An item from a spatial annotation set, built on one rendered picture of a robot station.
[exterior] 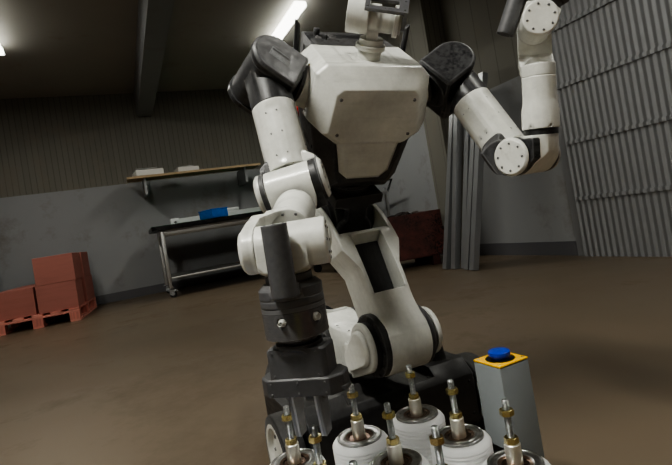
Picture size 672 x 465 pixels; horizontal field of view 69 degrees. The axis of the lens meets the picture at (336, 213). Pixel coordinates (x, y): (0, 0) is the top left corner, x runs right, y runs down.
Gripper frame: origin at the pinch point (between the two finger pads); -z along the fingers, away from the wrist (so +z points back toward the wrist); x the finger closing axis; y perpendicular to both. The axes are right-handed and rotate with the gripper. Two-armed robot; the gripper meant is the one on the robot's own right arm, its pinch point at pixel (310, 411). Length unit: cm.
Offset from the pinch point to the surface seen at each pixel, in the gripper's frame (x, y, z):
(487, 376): -22.0, -31.1, -7.6
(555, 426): -34, -74, -37
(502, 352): -25.3, -31.8, -3.5
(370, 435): -2.6, -16.7, -11.3
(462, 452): -17.9, -11.7, -11.8
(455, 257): 12, -390, -27
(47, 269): 430, -343, 21
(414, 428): -9.4, -20.2, -11.9
